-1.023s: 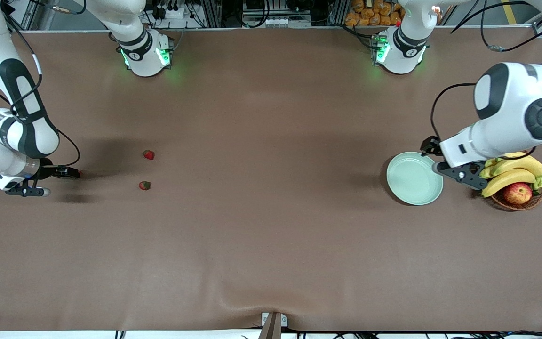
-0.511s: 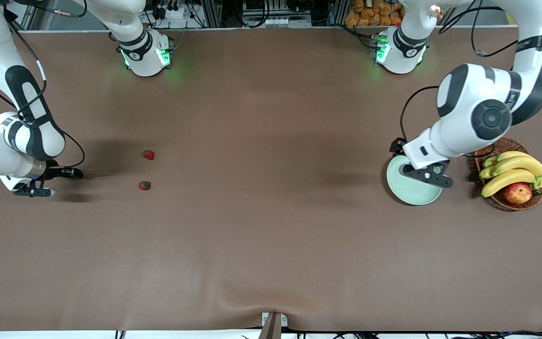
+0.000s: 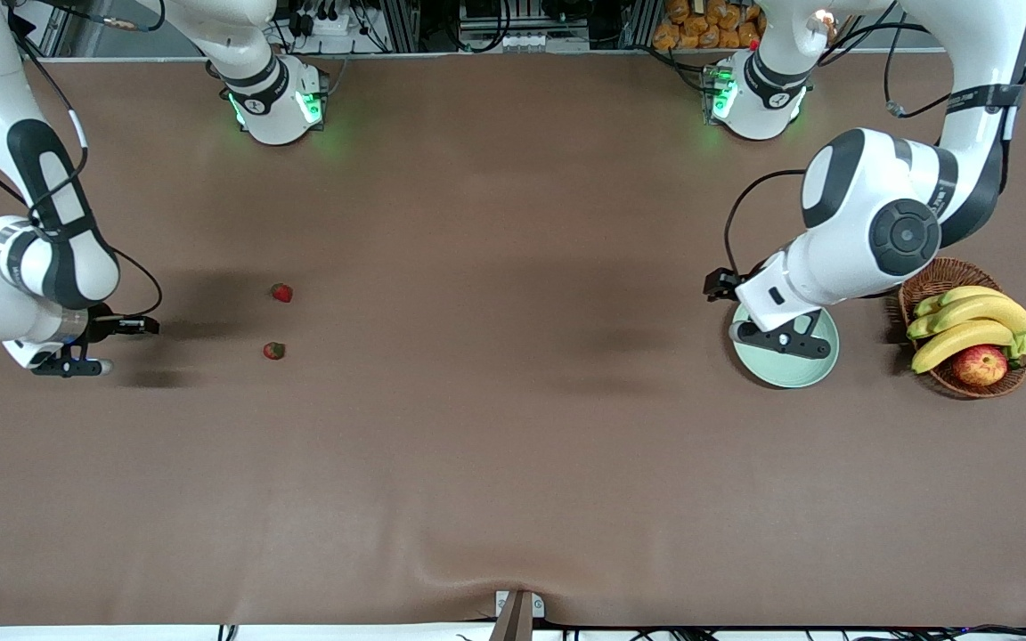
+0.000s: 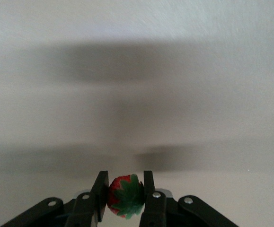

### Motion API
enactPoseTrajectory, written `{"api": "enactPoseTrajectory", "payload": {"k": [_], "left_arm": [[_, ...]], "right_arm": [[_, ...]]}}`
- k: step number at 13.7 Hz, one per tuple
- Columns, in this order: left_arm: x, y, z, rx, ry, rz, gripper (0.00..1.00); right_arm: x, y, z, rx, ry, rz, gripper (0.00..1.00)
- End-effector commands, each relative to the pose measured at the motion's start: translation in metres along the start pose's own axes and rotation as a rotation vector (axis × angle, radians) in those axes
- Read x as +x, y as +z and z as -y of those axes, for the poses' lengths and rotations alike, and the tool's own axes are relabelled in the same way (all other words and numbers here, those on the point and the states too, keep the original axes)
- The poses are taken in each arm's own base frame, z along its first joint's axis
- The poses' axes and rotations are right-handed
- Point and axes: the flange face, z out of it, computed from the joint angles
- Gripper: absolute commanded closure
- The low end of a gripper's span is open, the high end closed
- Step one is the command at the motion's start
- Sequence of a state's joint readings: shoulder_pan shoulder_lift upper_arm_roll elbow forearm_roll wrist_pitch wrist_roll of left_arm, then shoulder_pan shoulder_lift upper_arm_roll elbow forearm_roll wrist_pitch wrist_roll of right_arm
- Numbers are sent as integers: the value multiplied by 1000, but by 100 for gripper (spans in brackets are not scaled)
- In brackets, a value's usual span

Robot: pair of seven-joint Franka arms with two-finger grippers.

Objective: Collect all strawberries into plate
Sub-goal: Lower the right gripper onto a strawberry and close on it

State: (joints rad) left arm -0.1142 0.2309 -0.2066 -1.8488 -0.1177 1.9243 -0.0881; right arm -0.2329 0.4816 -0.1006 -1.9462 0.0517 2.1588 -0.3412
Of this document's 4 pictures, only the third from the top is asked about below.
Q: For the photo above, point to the long yellow banana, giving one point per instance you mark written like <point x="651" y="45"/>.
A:
<point x="985" y="307"/>
<point x="958" y="338"/>

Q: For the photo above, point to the large brown table mat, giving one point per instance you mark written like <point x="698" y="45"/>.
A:
<point x="477" y="445"/>

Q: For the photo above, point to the pale green round plate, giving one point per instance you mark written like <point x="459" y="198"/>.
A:
<point x="789" y="372"/>

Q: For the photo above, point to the brown wicker basket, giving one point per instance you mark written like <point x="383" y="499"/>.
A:
<point x="932" y="276"/>

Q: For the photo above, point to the white connector strip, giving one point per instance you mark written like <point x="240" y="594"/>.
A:
<point x="522" y="41"/>

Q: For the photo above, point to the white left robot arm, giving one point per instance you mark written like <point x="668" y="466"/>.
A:
<point x="869" y="196"/>

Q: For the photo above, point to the pile of orange bread rolls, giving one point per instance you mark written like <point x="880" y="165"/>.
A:
<point x="700" y="27"/>

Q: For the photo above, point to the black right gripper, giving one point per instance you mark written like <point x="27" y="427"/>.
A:
<point x="105" y="324"/>

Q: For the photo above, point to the grey bracket with brown bar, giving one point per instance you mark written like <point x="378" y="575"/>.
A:
<point x="513" y="623"/>

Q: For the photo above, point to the small greenish yellow banana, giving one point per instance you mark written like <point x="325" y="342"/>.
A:
<point x="958" y="294"/>

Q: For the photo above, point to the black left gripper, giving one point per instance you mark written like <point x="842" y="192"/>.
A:
<point x="725" y="284"/>

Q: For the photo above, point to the red yellow apple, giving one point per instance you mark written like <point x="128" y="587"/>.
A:
<point x="981" y="365"/>

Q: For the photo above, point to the black electronics box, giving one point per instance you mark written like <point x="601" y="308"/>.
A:
<point x="482" y="9"/>

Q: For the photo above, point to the small red toy strawberry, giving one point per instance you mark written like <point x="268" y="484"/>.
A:
<point x="273" y="351"/>
<point x="281" y="292"/>

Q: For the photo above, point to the white power strip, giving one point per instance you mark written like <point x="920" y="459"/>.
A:
<point x="335" y="25"/>

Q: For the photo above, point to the aluminium frame profile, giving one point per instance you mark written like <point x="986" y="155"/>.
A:
<point x="57" y="27"/>
<point x="642" y="22"/>
<point x="404" y="27"/>

